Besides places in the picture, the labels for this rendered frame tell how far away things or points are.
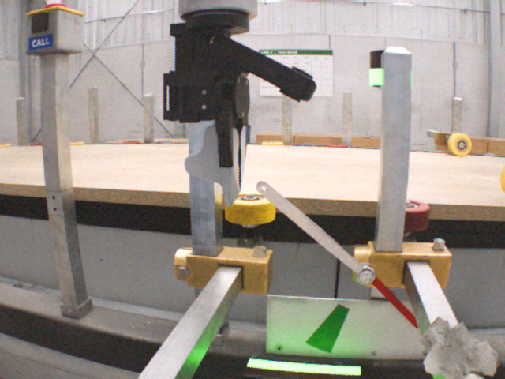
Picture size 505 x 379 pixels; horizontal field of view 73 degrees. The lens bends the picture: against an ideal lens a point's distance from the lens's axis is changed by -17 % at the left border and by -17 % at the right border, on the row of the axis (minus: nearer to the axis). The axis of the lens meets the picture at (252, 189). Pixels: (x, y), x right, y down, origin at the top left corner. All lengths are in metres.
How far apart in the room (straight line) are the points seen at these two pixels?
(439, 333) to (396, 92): 0.29
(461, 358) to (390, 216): 0.24
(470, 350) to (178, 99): 0.38
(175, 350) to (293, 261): 0.45
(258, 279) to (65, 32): 0.47
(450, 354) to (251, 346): 0.37
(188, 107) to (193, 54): 0.06
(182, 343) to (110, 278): 0.57
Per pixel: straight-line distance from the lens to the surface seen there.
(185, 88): 0.44
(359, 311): 0.57
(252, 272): 0.55
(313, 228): 0.47
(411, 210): 0.61
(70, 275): 0.71
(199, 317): 0.43
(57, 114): 0.65
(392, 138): 0.51
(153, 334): 0.67
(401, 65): 0.51
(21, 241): 1.09
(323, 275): 0.79
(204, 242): 0.56
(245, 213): 0.62
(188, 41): 0.45
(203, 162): 0.44
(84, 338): 0.73
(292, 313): 0.57
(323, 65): 7.67
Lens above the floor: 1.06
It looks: 12 degrees down
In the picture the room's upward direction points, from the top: straight up
